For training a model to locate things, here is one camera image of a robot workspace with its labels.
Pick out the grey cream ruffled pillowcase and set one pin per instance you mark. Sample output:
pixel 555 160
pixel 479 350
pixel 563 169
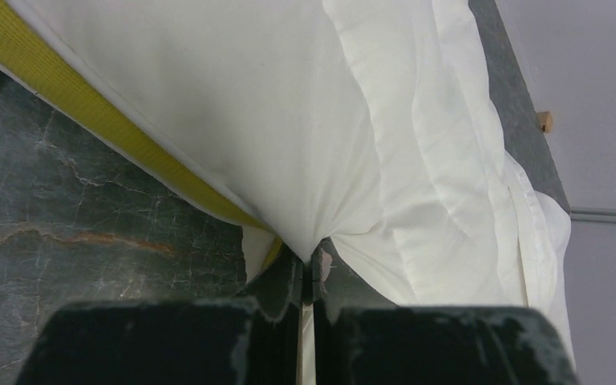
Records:
pixel 460 221

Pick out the small wooden block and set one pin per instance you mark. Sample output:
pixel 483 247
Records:
pixel 545 121

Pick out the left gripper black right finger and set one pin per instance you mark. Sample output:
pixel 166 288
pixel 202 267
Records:
pixel 360 337

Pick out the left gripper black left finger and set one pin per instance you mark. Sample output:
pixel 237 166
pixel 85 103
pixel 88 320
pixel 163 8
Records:
pixel 250 338

